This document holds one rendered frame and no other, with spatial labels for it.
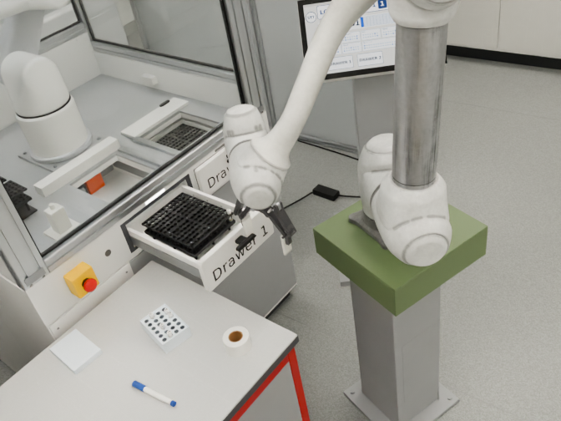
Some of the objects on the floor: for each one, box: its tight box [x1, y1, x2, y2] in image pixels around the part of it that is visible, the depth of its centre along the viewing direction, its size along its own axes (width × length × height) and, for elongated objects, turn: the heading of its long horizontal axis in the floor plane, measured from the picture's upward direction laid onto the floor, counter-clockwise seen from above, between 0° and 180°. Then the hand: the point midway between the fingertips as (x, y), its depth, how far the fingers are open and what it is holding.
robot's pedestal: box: [343, 280, 459, 421], centre depth 203 cm, size 30×30×76 cm
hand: (268, 240), depth 167 cm, fingers open, 13 cm apart
